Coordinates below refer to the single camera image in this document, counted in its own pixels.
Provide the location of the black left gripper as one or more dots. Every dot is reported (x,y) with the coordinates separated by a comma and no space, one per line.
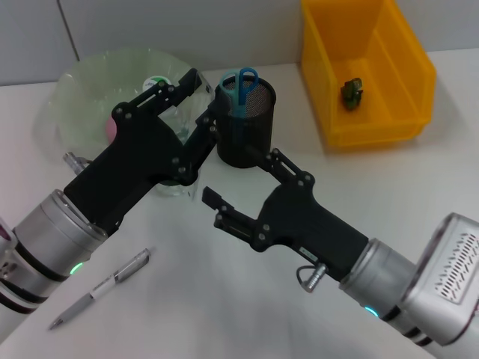
(138,164)

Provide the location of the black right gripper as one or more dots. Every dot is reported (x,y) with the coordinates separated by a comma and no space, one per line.
(307,228)

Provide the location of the clear bottle with green label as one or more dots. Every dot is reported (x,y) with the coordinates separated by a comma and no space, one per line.
(157,84)

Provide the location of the transparent plastic ruler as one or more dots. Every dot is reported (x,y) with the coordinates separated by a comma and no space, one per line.
(206,84)

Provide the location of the blue scissors with sheath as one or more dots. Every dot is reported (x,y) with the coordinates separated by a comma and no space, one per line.
(239,93)

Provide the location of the pink toy peach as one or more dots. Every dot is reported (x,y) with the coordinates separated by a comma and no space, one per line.
(111,129)

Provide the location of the small green toy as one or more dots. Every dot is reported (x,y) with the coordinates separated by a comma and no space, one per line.
(351,93)

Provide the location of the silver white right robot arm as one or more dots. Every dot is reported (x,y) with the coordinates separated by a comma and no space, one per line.
(411,291)

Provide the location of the black mesh pen cup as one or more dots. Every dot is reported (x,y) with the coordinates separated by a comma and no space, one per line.
(247,142)

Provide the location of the translucent green fruit bowl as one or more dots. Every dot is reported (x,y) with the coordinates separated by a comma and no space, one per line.
(75,93)

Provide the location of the grey white ballpoint pen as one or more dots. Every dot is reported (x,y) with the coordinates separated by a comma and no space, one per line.
(97,289)

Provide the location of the yellow plastic storage bin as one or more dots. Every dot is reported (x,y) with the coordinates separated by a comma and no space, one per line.
(318,75)

